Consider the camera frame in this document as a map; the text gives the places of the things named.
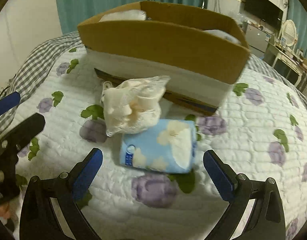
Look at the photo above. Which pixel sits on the teal curtain right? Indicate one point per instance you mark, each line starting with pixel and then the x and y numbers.
pixel 298 14

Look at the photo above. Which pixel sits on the cream cloth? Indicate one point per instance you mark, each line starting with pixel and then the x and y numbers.
pixel 133 106

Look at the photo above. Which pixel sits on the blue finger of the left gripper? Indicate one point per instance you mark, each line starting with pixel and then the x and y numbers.
pixel 21 135
pixel 9 102

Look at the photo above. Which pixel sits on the white floral quilt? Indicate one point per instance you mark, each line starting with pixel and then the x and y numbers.
pixel 154 186

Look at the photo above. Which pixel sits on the oval vanity mirror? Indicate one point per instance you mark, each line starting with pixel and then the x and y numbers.
pixel 288 33

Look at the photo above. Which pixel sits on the blue cloud tissue pack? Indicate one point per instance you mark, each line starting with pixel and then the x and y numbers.
pixel 168 147

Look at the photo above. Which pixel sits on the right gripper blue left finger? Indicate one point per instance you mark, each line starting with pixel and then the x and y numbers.
pixel 84 173

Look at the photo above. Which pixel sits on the small grey fridge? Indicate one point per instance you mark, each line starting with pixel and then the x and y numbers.
pixel 257 39

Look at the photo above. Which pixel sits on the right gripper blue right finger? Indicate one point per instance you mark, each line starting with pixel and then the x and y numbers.
pixel 222 175

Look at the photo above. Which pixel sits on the brown cardboard box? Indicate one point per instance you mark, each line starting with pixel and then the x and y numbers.
pixel 202 68

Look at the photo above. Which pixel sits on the black wall television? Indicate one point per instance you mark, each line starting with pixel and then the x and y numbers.
pixel 266 11

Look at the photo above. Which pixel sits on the white dressing table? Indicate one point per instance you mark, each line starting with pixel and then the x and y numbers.
pixel 286 66

